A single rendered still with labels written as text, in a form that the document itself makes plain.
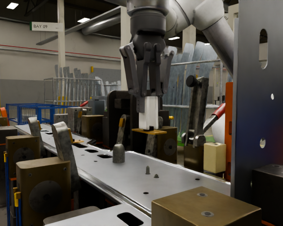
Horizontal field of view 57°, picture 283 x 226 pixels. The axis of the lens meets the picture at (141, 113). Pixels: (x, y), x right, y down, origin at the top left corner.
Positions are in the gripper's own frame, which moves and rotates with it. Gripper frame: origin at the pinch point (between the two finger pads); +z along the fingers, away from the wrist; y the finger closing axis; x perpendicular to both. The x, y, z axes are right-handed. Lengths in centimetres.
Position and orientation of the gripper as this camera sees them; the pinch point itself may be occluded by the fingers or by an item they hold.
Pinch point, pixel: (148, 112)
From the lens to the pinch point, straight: 56.3
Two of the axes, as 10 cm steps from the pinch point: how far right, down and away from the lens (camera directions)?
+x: 5.8, 0.5, -8.2
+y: -8.2, 0.5, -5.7
